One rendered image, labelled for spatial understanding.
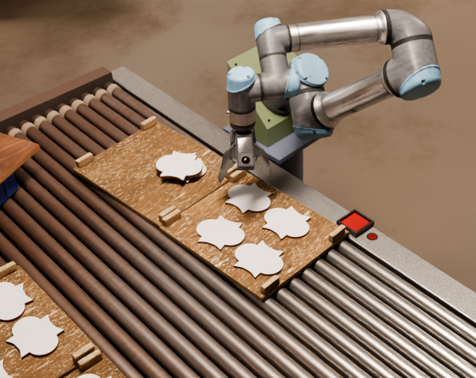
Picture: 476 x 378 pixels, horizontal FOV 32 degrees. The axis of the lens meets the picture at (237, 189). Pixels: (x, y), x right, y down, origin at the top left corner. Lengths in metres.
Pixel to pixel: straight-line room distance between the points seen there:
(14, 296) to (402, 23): 1.26
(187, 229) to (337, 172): 1.81
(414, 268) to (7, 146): 1.26
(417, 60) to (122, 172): 0.95
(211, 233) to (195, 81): 2.54
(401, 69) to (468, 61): 2.71
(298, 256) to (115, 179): 0.65
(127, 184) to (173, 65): 2.47
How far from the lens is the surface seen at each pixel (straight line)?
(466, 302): 2.24
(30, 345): 2.16
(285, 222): 2.38
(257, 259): 2.27
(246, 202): 2.45
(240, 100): 2.23
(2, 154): 2.63
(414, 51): 2.33
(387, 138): 4.34
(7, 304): 2.27
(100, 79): 3.10
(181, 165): 2.57
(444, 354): 2.11
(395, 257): 2.33
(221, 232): 2.36
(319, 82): 2.61
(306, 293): 2.22
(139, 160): 2.67
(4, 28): 5.67
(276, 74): 2.24
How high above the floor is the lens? 2.52
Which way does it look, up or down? 39 degrees down
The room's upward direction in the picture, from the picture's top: 3 degrees counter-clockwise
